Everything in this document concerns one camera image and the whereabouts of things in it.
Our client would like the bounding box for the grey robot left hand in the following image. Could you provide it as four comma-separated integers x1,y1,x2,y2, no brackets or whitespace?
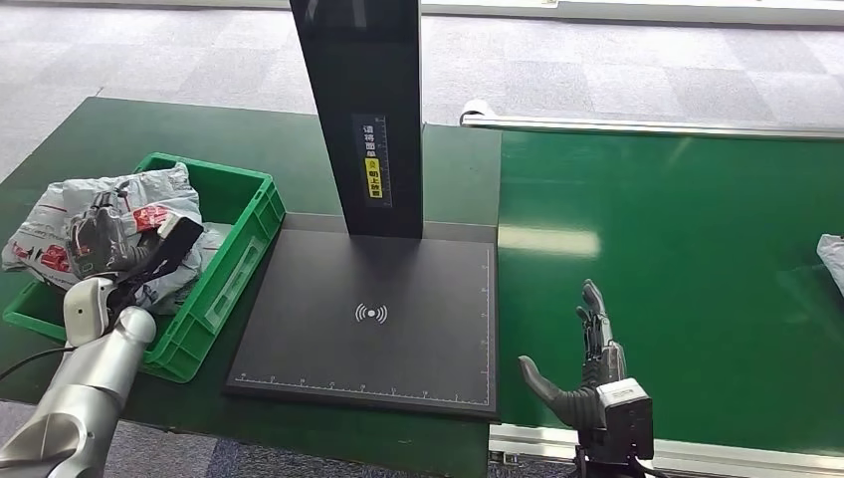
66,187,144,280

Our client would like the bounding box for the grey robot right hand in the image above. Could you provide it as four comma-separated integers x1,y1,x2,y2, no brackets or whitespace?
517,278,629,431

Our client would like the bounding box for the green conveyor belt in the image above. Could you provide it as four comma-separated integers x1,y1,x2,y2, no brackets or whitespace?
497,128,844,458

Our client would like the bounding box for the black inbound scanning machine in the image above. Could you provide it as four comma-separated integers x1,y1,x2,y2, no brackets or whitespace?
224,0,501,422

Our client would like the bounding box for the green plastic crate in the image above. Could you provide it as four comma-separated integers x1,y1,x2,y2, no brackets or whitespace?
1,151,289,384

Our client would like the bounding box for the yellow and black label sticker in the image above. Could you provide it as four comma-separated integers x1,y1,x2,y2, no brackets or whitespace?
350,113,395,210

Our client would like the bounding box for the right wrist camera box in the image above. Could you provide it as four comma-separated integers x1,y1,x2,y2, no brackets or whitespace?
595,376,656,462

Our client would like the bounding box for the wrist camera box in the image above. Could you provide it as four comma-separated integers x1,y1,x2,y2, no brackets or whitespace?
595,376,656,462
126,213,206,284

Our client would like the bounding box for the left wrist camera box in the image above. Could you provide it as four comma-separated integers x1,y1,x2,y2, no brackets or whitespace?
126,213,206,284

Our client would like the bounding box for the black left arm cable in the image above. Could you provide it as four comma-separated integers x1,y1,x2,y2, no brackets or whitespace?
0,346,75,385

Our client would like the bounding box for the silver conveyor side rail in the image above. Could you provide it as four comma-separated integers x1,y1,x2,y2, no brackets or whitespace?
488,422,844,478
458,99,844,141

